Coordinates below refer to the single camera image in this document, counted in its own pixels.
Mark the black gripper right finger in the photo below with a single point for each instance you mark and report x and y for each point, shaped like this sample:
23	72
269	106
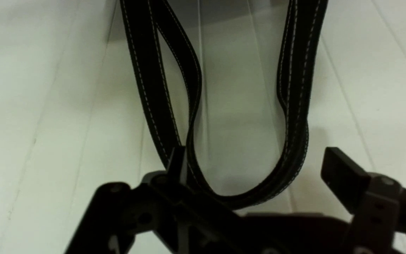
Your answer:
344	178

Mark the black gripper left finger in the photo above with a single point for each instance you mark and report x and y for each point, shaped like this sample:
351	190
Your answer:
178	166

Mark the black tote bag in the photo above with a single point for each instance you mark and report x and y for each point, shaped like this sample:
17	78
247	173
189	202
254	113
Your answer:
148	23

